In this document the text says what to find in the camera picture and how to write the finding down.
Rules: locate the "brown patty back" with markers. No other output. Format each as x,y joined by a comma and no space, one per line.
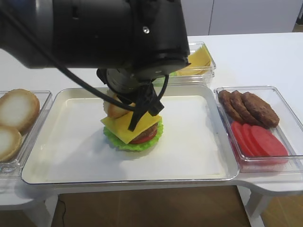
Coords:
224,99

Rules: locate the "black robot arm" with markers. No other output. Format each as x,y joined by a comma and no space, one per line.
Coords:
114,49

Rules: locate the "red tomato slice front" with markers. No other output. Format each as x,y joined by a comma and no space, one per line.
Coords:
266,144

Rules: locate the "yellow cheese slice on burger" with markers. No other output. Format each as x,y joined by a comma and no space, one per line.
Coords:
119,126

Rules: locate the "clear lettuce and cheese container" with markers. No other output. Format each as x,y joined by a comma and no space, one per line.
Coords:
205,78

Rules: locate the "bun half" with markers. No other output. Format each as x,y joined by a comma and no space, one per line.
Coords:
10,143
19,109

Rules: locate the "brown patty front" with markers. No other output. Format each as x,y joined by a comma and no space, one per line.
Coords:
260,110

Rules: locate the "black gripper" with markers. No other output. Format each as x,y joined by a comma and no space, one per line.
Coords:
130,90

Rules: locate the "red tomato slice in burger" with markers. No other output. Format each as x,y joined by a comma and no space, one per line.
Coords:
142,139

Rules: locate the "red tomato slice middle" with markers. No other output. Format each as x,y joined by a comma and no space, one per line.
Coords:
246,132

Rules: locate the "bun half rear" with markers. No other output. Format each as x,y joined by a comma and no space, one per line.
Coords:
19,109

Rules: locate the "clear bun container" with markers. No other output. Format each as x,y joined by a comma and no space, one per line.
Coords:
13,167

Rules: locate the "white serving tray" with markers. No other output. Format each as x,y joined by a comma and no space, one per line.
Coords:
72,148

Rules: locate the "brown patty in burger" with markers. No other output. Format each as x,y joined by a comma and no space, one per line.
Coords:
147,133

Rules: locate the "clear patty and tomato container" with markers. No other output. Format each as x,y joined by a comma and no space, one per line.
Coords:
289,131

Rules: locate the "red tomato slice back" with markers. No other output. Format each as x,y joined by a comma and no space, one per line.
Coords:
236,129

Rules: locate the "sesame top bun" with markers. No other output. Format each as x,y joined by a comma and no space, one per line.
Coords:
112,110

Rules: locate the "green lettuce leaf on burger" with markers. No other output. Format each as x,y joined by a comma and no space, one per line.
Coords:
116,142

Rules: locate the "bun half front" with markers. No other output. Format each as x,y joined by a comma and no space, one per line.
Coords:
10,143

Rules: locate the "yellow cheese slices stack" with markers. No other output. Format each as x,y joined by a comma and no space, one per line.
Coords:
200,62

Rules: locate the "brown patty middle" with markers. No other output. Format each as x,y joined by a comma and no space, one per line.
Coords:
239,106

